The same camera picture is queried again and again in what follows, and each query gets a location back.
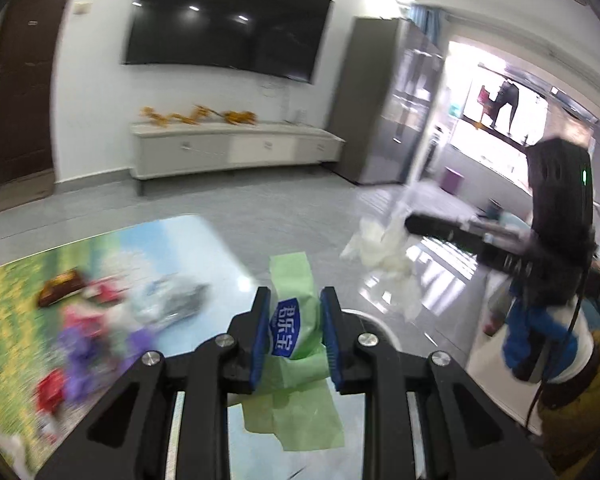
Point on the brown snack bag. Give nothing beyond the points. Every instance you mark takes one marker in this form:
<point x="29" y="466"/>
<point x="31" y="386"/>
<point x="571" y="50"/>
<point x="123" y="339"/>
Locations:
<point x="59" y="287"/>

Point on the black wall television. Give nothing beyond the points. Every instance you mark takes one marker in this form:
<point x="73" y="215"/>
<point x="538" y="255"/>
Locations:
<point x="279" y="38"/>

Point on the white tissue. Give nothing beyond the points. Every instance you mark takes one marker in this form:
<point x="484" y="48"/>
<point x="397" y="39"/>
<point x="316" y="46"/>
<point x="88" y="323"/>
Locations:
<point x="390" y="283"/>

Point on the red wrapper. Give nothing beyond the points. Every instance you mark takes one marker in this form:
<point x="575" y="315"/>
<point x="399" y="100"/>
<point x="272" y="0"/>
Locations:
<point x="50" y="392"/>

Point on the clear plastic bag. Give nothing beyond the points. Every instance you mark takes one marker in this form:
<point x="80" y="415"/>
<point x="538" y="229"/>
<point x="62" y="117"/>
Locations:
<point x="164" y="301"/>

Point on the right blue white gloved hand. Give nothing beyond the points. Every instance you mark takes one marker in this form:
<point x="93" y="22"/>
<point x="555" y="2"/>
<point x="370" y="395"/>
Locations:
<point x="546" y="344"/>

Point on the purple stool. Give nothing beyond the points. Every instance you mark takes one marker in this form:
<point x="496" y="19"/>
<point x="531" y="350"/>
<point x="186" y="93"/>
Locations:
<point x="451" y="181"/>

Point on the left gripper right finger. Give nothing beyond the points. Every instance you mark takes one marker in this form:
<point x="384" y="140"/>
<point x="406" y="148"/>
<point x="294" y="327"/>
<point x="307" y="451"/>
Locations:
<point x="346" y="339"/>

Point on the purple plastic wrapper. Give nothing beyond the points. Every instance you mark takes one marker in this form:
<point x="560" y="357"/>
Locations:
<point x="92" y="362"/>

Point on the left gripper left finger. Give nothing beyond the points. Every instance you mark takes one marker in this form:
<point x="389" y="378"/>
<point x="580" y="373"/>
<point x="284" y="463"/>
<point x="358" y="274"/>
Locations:
<point x="251" y="335"/>

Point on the yellow jacket sleeve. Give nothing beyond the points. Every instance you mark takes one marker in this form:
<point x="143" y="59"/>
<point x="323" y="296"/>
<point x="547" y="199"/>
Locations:
<point x="570" y="419"/>

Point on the white tv cabinet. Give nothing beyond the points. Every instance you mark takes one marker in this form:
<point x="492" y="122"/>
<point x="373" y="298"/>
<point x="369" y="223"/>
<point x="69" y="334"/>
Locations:
<point x="180" y="149"/>

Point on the dark brown entrance door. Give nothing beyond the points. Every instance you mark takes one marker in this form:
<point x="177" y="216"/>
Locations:
<point x="28" y="36"/>

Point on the grey refrigerator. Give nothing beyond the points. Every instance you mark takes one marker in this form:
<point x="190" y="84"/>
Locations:
<point x="388" y="79"/>

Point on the green tissue pack wrapper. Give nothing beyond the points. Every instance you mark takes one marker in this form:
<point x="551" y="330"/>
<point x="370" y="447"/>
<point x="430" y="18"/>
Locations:
<point x="293" y="401"/>

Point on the golden dragon ornament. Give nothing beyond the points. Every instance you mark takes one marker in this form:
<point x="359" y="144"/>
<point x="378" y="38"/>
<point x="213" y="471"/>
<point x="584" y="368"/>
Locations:
<point x="198" y="115"/>

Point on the brown door mat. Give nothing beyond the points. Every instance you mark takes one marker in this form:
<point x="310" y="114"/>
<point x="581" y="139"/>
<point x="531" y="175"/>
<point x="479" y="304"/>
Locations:
<point x="27" y="189"/>

